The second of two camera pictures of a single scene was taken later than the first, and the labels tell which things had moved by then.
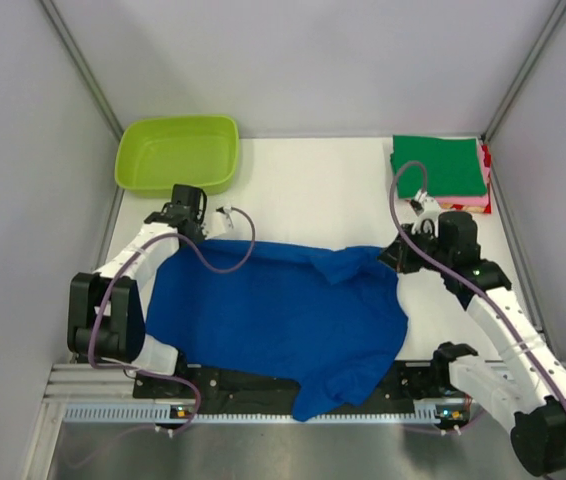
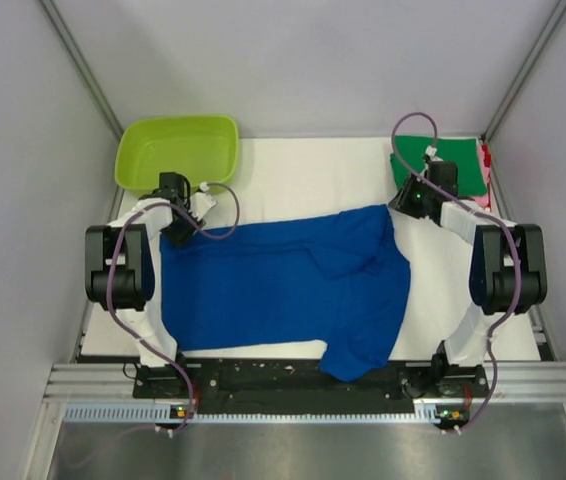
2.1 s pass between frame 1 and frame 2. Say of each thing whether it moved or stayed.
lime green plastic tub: stayed
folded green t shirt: stayed
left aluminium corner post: stayed
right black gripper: moved
